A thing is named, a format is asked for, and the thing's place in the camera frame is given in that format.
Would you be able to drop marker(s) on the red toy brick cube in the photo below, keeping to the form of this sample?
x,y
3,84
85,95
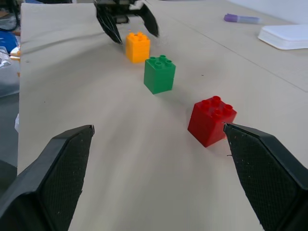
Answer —
x,y
207,122

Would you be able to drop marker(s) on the blue plastic object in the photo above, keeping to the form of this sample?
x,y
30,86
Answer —
x,y
7,42

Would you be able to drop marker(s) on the beige table cloth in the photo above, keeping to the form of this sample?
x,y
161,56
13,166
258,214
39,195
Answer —
x,y
134,144

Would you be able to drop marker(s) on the yellow toy brick cube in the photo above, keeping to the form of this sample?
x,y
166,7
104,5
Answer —
x,y
137,48

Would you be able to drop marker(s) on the green toy brick cube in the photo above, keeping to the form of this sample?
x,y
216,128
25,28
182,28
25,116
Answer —
x,y
158,77

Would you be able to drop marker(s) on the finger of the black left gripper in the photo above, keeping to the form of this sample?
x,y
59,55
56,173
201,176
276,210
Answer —
x,y
150,21
109,24

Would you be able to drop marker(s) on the purple marker pen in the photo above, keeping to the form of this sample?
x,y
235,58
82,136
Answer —
x,y
240,18

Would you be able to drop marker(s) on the white plastic tray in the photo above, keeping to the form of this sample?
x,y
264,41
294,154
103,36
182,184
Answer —
x,y
284,36

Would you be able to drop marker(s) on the orange small object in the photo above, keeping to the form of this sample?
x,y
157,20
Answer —
x,y
15,53

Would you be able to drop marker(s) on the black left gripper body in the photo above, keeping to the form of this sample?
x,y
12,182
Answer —
x,y
121,13

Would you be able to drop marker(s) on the clear plastic bag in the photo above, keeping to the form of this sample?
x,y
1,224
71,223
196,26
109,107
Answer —
x,y
8,74

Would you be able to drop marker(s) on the dark cluttered equipment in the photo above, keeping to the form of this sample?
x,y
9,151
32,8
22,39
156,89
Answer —
x,y
9,13

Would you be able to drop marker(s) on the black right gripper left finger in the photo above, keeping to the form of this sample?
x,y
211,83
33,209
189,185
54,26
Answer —
x,y
50,183

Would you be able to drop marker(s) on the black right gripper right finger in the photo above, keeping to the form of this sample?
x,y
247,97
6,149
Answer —
x,y
269,178

